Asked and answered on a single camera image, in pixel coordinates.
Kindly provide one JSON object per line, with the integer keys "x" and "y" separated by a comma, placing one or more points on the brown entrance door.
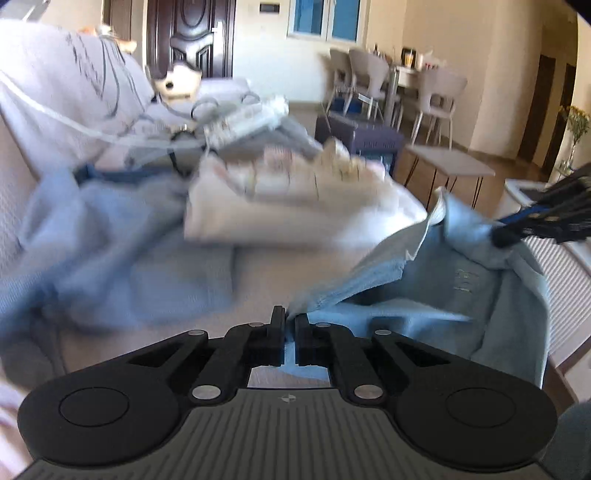
{"x": 189, "y": 32}

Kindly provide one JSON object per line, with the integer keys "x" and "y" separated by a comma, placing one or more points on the dark blue garment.
{"x": 120, "y": 174}

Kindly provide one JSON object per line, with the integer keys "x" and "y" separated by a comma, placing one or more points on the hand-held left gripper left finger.
{"x": 277, "y": 337}

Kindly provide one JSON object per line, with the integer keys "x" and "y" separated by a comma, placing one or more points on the printed white back cushion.
{"x": 60, "y": 78}

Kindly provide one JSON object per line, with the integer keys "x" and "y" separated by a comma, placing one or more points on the grey hairpin-leg coffee table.
{"x": 452, "y": 164}

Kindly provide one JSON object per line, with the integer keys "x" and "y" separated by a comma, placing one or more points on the grey dining chair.
{"x": 369, "y": 78}
{"x": 339, "y": 69}
{"x": 438, "y": 97}

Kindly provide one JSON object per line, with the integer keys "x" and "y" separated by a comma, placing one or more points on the dark purple heater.
{"x": 360, "y": 138}

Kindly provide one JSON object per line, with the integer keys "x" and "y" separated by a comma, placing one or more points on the window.
{"x": 323, "y": 18}

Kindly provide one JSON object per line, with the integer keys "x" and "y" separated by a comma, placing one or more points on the grey cushion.
{"x": 295, "y": 134}

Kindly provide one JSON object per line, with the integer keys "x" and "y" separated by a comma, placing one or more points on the person's grey trousers leg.
{"x": 572, "y": 443}

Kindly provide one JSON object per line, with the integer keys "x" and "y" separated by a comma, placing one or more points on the white power strip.
{"x": 244, "y": 122}

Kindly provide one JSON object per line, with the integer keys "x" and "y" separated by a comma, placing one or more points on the white ribbed cabinet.
{"x": 558, "y": 286}

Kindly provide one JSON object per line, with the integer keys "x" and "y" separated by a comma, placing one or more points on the dark wooden interior door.
{"x": 540, "y": 101}

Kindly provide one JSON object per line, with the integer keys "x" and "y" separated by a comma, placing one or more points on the cream round toy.
{"x": 180, "y": 78}

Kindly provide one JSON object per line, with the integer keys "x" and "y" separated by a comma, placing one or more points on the black wall switch panel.
{"x": 268, "y": 7}

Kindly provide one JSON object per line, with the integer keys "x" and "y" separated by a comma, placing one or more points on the dining table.
{"x": 406, "y": 76}

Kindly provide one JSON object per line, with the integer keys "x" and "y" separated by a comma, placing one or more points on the light blue top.
{"x": 461, "y": 286}

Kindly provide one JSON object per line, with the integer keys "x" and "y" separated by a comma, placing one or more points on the printed cream pajama top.
{"x": 295, "y": 173}

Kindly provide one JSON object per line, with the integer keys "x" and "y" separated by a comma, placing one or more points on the white sweatshirt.
{"x": 300, "y": 226}

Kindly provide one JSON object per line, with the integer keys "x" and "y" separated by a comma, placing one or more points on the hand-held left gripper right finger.
{"x": 302, "y": 339}

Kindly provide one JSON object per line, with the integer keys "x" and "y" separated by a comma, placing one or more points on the light blue knit sweater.
{"x": 180, "y": 281}

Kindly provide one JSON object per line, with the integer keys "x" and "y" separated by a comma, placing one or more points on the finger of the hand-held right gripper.
{"x": 526, "y": 217}
{"x": 531, "y": 230}

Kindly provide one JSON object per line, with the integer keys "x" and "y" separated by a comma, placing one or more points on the orange drink cup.
{"x": 408, "y": 57}

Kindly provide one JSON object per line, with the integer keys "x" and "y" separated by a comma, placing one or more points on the vase of yellow flowers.
{"x": 577, "y": 124}

